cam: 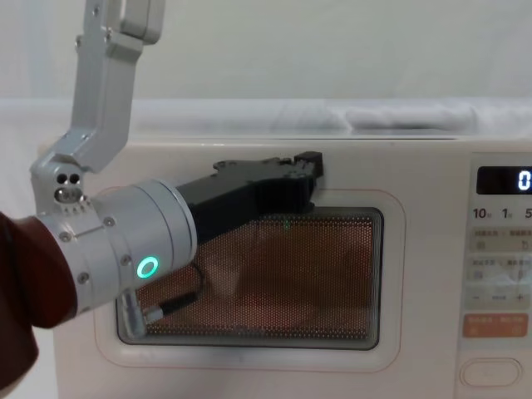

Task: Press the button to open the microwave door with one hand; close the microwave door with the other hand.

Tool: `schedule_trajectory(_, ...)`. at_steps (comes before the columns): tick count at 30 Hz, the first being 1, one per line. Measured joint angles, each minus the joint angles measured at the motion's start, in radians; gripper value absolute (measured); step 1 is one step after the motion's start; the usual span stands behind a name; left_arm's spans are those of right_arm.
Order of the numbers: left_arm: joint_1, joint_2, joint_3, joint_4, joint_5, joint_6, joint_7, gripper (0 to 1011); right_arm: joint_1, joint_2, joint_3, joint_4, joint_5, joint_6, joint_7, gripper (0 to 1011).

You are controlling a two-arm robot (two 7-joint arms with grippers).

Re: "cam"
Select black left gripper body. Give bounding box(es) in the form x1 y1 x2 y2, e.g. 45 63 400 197
173 159 294 245

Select cream microwave oven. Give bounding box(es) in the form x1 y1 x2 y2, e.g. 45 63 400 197
36 135 532 399

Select white curtain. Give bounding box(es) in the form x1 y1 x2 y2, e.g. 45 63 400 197
0 0 532 145

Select oven control panel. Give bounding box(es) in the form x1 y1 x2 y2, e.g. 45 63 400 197
459 151 532 399

